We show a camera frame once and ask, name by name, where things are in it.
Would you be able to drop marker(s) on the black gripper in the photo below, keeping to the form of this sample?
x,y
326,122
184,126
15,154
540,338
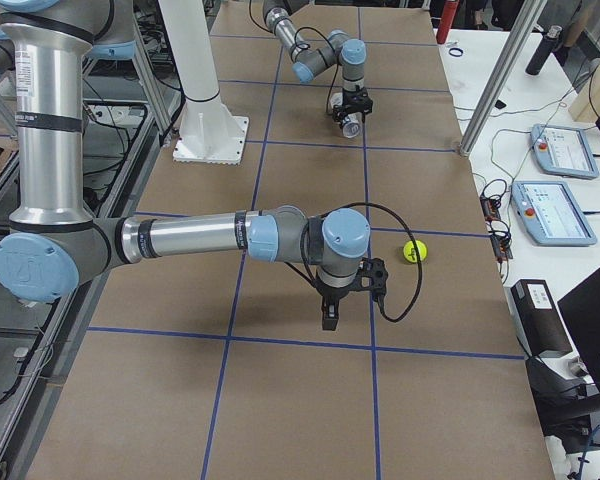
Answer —
x,y
352,100
331,295

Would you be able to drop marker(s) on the white blue tennis ball can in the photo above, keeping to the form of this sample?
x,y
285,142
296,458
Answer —
x,y
350,125

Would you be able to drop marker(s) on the yellow tennis ball Wilson logo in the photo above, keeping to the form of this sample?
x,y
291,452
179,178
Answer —
x,y
414,251

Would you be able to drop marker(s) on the red bottle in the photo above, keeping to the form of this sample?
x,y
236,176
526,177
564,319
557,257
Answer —
x,y
446,21

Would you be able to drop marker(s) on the small electronics board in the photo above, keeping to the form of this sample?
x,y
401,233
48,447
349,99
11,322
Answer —
x,y
498,230

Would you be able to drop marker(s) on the black bottle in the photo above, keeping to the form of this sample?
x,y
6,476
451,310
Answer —
x,y
547,45

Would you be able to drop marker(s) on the black box with label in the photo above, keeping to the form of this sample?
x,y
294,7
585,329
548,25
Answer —
x,y
541,324

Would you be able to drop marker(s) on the far teach pendant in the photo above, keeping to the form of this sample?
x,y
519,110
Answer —
x,y
563,151

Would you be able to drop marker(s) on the teach pendant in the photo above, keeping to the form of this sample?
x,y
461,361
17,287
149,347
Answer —
x,y
563,151
550,214

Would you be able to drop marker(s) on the near teach pendant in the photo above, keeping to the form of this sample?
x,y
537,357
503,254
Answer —
x,y
550,214

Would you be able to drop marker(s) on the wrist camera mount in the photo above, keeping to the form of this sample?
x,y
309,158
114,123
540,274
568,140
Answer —
x,y
373,278

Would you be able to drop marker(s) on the white camera mast base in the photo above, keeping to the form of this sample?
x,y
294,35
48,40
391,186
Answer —
x,y
208,132

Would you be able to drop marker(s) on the aluminium frame post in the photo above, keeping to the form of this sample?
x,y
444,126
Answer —
x,y
517,37

